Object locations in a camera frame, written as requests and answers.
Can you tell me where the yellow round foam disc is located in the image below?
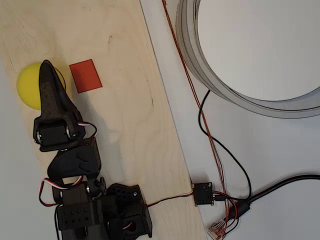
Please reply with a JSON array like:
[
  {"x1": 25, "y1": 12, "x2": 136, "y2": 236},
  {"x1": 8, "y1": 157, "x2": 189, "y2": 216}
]
[{"x1": 16, "y1": 62, "x2": 67, "y2": 111}]

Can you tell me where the black lattice robot base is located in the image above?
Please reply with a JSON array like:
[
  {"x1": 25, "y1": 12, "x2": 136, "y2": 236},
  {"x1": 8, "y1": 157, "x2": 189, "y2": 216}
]
[{"x1": 106, "y1": 183, "x2": 153, "y2": 239}]

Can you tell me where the red plastic piece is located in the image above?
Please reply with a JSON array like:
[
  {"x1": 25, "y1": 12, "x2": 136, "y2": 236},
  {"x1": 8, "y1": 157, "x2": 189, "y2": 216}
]
[{"x1": 69, "y1": 59, "x2": 103, "y2": 94}]

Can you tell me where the light plywood board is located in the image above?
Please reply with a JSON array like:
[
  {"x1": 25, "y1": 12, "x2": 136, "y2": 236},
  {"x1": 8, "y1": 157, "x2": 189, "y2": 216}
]
[{"x1": 0, "y1": 0, "x2": 208, "y2": 240}]

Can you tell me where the black motor controller board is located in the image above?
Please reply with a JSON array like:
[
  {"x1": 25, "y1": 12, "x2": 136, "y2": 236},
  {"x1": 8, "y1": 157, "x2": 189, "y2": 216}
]
[{"x1": 191, "y1": 181, "x2": 214, "y2": 207}]

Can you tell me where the grey round lamp base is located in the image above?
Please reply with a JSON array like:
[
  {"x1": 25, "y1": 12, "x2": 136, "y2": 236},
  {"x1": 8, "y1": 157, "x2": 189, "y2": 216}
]
[{"x1": 175, "y1": 0, "x2": 320, "y2": 120}]

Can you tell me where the short gripper servo cable loop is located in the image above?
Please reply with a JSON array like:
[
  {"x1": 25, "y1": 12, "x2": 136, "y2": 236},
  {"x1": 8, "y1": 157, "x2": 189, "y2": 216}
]
[{"x1": 76, "y1": 121, "x2": 98, "y2": 139}]

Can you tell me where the long wrist servo cable loop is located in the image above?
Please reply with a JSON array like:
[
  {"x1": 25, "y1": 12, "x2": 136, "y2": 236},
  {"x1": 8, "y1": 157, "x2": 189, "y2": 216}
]
[{"x1": 39, "y1": 175, "x2": 84, "y2": 207}]

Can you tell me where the shoulder servo cable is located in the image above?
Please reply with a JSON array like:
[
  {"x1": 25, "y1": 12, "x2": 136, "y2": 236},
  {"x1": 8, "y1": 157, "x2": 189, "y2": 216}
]
[{"x1": 121, "y1": 219, "x2": 138, "y2": 232}]

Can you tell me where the white red black base cable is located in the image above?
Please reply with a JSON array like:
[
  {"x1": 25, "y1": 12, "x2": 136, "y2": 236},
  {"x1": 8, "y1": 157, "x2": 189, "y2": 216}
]
[{"x1": 146, "y1": 191, "x2": 196, "y2": 208}]

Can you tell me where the thin orange wire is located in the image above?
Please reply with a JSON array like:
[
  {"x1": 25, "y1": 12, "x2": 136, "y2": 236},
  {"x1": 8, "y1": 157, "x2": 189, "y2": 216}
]
[
  {"x1": 161, "y1": 0, "x2": 227, "y2": 226},
  {"x1": 163, "y1": 0, "x2": 232, "y2": 227}
]

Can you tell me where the clear plastic wire connector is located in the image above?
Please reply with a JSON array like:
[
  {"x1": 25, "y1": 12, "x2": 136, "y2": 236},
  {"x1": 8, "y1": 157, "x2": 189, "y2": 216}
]
[{"x1": 207, "y1": 221, "x2": 229, "y2": 240}]

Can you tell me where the thin black lamp cable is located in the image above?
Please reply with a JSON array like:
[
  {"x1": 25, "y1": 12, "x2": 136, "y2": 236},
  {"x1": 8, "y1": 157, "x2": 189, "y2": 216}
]
[{"x1": 198, "y1": 89, "x2": 252, "y2": 202}]

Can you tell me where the thick black power cable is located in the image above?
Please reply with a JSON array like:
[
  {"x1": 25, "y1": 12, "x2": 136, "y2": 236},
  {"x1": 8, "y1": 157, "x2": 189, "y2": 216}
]
[
  {"x1": 231, "y1": 174, "x2": 320, "y2": 218},
  {"x1": 234, "y1": 176, "x2": 320, "y2": 221}
]

